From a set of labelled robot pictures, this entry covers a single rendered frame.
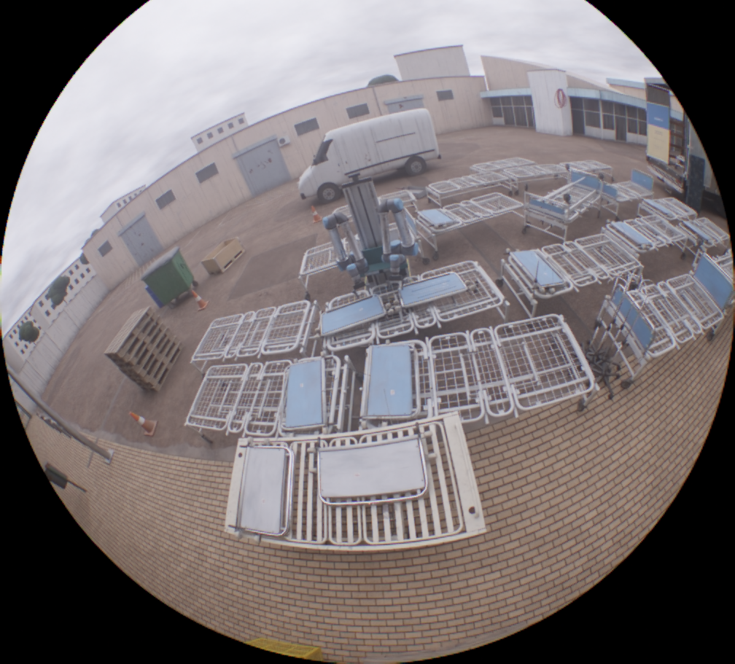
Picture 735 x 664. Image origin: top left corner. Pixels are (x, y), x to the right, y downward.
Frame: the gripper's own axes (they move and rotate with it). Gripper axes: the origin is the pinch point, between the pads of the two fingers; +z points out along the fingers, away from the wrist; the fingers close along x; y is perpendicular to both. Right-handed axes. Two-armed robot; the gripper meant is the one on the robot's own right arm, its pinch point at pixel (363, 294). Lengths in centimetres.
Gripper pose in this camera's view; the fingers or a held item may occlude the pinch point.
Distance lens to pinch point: 270.6
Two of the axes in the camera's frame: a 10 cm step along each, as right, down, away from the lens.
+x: -9.2, 3.7, 1.4
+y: 0.5, -2.6, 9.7
